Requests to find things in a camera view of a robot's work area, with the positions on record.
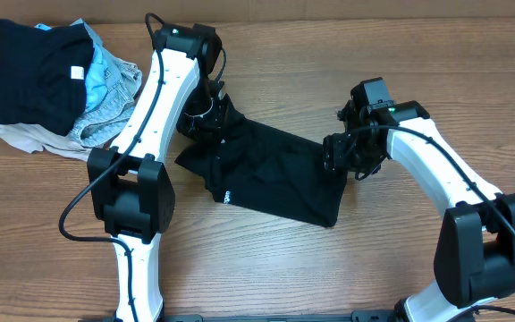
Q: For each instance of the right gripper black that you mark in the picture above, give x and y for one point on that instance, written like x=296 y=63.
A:
x=334 y=153

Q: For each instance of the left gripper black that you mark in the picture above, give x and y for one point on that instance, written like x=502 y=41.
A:
x=205 y=123

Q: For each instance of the black t-shirt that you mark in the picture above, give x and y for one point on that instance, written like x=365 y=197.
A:
x=255 y=166

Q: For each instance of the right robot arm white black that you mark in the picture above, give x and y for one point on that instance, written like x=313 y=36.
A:
x=474 y=260

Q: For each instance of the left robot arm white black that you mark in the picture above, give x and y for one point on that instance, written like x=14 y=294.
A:
x=133 y=195

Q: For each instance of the light blue garment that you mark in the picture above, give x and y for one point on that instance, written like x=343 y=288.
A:
x=94 y=71

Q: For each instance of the folded black garment on pile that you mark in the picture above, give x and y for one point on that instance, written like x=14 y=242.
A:
x=24 y=50

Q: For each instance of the beige folded garment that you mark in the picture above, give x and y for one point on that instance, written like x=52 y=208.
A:
x=33 y=138

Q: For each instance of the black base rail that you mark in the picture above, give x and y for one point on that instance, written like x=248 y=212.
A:
x=275 y=316

